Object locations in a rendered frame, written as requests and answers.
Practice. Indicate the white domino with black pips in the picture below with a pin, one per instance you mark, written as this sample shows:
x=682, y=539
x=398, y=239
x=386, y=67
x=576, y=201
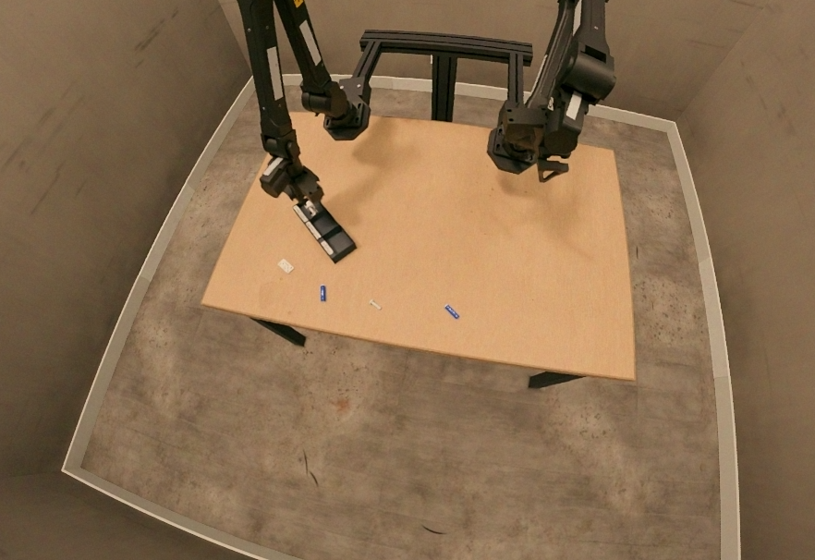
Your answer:
x=286, y=266

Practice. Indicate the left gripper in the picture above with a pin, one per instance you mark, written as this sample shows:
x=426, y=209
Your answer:
x=542, y=153

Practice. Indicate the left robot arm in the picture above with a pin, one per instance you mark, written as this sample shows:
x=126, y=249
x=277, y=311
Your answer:
x=587, y=67

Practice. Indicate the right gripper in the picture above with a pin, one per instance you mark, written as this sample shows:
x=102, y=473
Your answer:
x=301, y=199

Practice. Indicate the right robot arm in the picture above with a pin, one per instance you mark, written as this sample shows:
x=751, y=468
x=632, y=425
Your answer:
x=321, y=94

